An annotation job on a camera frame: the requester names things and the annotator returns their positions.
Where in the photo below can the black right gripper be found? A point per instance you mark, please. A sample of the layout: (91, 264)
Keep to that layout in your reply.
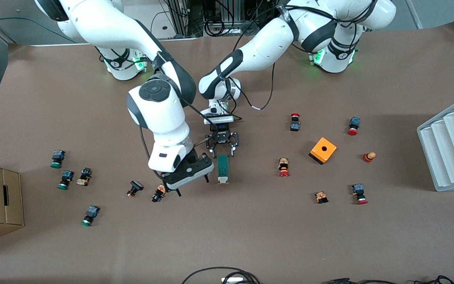
(191, 159)

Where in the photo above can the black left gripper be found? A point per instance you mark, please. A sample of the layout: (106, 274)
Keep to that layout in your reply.
(222, 137)

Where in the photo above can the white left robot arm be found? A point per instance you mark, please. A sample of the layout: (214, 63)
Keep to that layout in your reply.
(274, 35)

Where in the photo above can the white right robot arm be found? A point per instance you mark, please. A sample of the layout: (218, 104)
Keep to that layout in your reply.
(105, 23)

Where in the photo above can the black square push button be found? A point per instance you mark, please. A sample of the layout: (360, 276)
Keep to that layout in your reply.
(136, 185)

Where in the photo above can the red mushroom button orange block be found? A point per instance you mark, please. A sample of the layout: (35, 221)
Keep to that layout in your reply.
(283, 163)

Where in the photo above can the red button black block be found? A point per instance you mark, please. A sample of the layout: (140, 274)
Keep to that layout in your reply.
(294, 126)

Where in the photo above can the white plug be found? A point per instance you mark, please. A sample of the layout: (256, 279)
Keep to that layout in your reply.
(233, 280)

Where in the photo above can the green mushroom push button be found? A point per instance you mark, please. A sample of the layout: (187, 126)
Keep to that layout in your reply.
(57, 157)
(91, 213)
(66, 177)

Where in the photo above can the small orange contact block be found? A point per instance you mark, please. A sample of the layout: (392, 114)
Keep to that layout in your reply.
(321, 196)

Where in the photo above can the dark equipment rack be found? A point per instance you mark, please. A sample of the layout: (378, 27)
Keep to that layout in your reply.
(215, 15)

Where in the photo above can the red mushroom button blue block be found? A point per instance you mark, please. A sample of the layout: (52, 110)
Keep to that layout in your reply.
(358, 189)
(354, 122)

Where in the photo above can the red yellow button head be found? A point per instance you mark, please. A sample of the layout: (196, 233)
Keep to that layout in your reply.
(369, 157)

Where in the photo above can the grey ridged tray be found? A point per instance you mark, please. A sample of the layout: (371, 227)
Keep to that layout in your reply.
(447, 146)

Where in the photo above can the black selector switch orange block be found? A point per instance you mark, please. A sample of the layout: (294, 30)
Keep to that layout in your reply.
(158, 195)
(85, 175)

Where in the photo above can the orange button enclosure box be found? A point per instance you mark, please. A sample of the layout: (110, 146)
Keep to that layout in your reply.
(317, 154)

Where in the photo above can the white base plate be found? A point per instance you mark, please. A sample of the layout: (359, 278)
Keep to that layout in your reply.
(160, 17)

